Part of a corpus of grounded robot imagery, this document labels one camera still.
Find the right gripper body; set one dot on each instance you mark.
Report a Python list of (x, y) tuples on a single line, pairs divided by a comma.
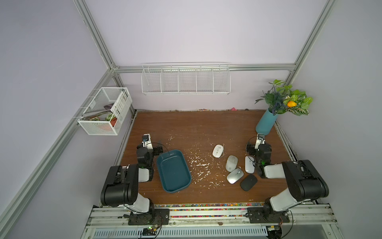
[(250, 148)]

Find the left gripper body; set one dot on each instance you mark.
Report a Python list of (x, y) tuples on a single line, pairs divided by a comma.
[(156, 150)]

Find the white slim mouse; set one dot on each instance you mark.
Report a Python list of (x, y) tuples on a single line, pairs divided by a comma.
[(249, 164)]

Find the black mouse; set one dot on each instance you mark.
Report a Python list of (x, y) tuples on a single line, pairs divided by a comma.
[(249, 182)]

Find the white ergonomic mouse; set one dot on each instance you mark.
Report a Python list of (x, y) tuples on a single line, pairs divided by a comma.
[(231, 163)]

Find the teal plastic storage box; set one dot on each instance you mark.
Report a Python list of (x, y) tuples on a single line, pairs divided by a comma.
[(173, 170)]

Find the silver mouse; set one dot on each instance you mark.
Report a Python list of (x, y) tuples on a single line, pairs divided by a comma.
[(235, 175)]

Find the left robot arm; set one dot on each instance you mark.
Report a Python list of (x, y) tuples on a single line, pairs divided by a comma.
[(122, 182)]

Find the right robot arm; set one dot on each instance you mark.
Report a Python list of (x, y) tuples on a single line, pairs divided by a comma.
[(304, 183)]

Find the teal vase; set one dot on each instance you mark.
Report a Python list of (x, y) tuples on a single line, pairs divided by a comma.
[(266, 123)]

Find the colourful pebble strip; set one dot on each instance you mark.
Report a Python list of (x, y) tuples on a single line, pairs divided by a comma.
[(213, 210)]

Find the items in mesh basket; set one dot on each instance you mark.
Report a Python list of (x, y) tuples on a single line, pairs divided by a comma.
[(101, 115)]

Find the white mesh basket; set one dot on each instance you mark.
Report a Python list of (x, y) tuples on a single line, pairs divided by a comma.
[(121, 100)]

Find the artificial plant with orange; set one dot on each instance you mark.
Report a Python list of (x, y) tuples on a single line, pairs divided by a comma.
[(281, 98)]

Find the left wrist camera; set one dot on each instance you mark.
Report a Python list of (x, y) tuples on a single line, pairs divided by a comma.
[(146, 141)]

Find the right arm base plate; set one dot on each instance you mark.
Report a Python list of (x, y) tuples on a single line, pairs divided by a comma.
[(257, 215)]

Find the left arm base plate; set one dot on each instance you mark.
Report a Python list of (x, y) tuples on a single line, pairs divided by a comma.
[(153, 217)]

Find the white wire wall shelf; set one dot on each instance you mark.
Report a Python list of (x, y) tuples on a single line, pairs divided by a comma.
[(186, 79)]

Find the aluminium front rail frame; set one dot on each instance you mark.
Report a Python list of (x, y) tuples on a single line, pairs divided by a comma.
[(307, 221)]

